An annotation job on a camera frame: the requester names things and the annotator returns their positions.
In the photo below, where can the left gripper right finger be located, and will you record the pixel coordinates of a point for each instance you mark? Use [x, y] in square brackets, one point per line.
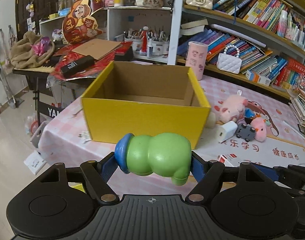
[207, 174]

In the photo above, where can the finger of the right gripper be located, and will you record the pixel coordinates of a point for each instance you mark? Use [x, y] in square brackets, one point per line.
[269, 172]

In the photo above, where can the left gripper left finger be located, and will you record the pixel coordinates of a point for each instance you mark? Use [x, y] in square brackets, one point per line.
[96, 175]

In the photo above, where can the white red small box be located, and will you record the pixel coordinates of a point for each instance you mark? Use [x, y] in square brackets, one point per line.
[229, 160]

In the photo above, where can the white charger cube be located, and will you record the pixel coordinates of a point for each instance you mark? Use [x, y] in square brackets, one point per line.
[226, 131]

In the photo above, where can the green blue plastic toy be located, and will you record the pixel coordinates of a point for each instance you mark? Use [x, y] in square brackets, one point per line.
[167, 155]

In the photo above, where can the grey toy car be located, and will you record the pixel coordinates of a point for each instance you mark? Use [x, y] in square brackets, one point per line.
[246, 132]

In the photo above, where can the small pink chick plush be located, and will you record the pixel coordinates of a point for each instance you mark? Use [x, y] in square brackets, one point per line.
[260, 126]

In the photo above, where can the white sponge block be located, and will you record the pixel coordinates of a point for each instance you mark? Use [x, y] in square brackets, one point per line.
[211, 120]

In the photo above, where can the blue orange toy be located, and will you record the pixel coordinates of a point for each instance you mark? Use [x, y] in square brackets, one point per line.
[250, 114]

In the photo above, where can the large pink pig plush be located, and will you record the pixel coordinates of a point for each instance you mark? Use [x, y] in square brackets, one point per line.
[231, 109]

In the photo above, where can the pink checkered table mat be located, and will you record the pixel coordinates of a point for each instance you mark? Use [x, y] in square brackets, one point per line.
[64, 140]

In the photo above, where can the stack of papers and booklets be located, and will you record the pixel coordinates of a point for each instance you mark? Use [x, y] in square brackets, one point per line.
[297, 104]

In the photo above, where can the yellow cardboard box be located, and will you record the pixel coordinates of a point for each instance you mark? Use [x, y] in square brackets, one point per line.
[145, 100]

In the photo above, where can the orange white small carton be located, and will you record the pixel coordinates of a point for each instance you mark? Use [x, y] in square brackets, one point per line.
[254, 77]

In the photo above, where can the white quilted pearl handbag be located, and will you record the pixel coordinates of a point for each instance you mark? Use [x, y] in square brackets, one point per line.
[229, 63]

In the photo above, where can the black rectangular box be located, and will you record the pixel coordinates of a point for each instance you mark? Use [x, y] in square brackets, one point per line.
[77, 66]

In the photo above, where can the black keyboard piano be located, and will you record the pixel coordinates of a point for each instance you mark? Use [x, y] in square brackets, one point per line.
[49, 101]

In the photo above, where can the pink sticker cylinder container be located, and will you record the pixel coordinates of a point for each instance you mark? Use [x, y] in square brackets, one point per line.
[196, 57]

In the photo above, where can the brown cardboard sheet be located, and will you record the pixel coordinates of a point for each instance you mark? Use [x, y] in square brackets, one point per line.
[96, 48]

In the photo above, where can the white pen holder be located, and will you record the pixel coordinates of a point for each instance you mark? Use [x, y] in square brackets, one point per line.
[159, 48]

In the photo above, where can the pink purple ribbon bundle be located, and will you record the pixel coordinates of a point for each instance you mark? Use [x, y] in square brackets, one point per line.
[42, 46]

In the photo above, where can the beige towel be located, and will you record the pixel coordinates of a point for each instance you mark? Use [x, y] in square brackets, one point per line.
[22, 55]

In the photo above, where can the wooden bookshelf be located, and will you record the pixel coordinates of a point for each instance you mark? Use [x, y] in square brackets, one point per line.
[268, 38]

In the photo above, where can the white rolled paper tube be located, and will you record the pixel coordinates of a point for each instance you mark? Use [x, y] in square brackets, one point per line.
[236, 33]

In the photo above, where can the red white figurine pen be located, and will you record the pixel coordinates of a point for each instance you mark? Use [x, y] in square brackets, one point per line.
[144, 38]

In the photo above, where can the red fortune god decoration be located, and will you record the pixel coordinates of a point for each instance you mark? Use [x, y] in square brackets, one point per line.
[80, 25]

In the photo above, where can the white cubby shelf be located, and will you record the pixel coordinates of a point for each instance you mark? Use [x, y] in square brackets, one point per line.
[115, 20]

